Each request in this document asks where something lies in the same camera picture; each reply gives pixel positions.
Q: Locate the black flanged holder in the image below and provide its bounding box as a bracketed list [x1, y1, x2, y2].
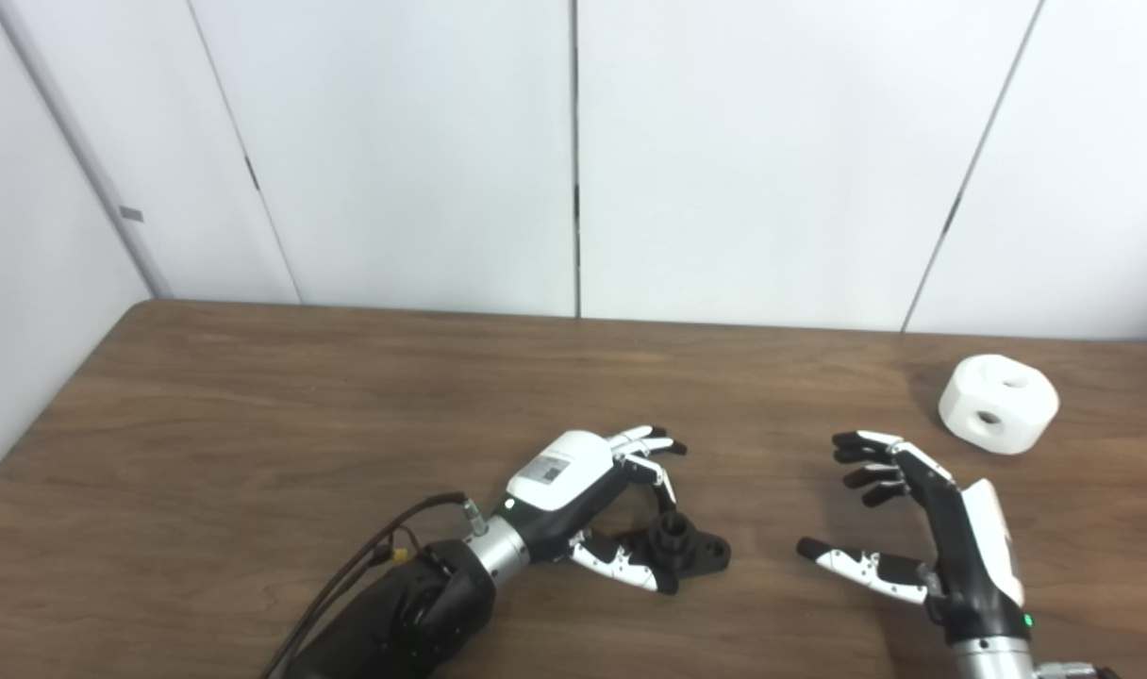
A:
[630, 510, 732, 581]

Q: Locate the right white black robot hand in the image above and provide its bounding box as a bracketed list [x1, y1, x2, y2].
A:
[797, 431, 1032, 647]

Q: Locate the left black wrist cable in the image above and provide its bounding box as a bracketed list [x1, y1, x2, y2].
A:
[260, 492, 490, 679]

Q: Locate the round white plastic piece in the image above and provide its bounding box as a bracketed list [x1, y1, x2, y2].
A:
[939, 355, 1060, 455]

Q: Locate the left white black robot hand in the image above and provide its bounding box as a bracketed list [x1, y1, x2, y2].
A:
[503, 424, 690, 597]

